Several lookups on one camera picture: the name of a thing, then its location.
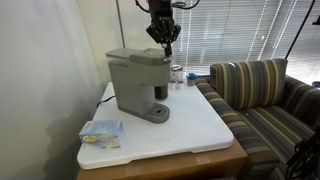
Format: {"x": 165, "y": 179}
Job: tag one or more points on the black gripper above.
{"x": 161, "y": 10}

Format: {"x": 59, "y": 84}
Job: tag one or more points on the grey coffee machine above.
{"x": 133, "y": 80}

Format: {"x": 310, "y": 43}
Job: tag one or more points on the coffee pod with red foil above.
{"x": 172, "y": 84}
{"x": 180, "y": 84}

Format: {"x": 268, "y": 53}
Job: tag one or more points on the glass jar with metal lid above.
{"x": 177, "y": 71}

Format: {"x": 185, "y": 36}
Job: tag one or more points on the thin metal pole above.
{"x": 120, "y": 23}

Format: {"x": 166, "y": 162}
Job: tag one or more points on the blue spiky ball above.
{"x": 192, "y": 76}

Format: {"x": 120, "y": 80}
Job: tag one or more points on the small grey cup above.
{"x": 191, "y": 82}

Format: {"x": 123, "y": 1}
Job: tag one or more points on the white window blinds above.
{"x": 233, "y": 30}

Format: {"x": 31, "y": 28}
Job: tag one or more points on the striped fabric sofa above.
{"x": 253, "y": 86}

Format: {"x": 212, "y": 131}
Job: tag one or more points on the blue and yellow packet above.
{"x": 101, "y": 133}

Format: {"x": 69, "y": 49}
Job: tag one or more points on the black tripod pole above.
{"x": 298, "y": 31}

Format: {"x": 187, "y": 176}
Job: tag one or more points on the brown cardboard box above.
{"x": 173, "y": 165}

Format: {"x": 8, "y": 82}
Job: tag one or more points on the black metal stand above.
{"x": 305, "y": 156}

